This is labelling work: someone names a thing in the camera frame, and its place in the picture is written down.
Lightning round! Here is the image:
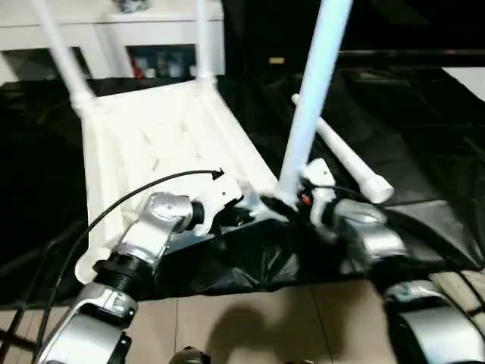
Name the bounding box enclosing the white plastic table leg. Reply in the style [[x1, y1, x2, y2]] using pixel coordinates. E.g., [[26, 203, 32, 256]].
[[30, 0, 95, 111], [292, 95, 395, 206], [277, 0, 353, 202], [193, 0, 217, 83]]

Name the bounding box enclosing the white plastic table top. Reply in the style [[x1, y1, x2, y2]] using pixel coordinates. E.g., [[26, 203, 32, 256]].
[[74, 76, 293, 285]]

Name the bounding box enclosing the black robot left foot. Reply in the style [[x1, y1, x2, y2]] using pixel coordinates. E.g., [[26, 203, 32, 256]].
[[168, 347, 213, 364]]

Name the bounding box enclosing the white flat board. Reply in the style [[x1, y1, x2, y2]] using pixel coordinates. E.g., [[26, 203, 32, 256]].
[[443, 67, 485, 99]]

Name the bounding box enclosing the large black furniture piece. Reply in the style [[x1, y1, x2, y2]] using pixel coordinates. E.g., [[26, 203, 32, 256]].
[[221, 0, 485, 77]]

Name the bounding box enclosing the black mat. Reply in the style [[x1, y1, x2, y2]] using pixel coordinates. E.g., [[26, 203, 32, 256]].
[[0, 68, 485, 308]]

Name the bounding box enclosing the white cabinet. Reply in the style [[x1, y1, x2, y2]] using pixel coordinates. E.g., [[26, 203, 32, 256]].
[[0, 0, 227, 80]]

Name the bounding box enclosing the dark glass bowl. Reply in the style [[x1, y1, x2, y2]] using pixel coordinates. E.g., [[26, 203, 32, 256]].
[[117, 0, 152, 14]]

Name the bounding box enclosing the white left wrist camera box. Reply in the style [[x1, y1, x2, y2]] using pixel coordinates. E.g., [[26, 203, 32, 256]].
[[199, 176, 247, 232]]

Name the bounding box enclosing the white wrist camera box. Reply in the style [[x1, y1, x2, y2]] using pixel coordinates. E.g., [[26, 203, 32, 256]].
[[199, 176, 247, 232], [299, 158, 338, 224]]

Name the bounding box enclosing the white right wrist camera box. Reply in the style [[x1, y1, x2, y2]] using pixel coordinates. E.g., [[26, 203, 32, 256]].
[[299, 158, 338, 224]]

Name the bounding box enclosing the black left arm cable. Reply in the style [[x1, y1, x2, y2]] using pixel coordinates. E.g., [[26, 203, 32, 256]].
[[34, 168, 226, 357]]

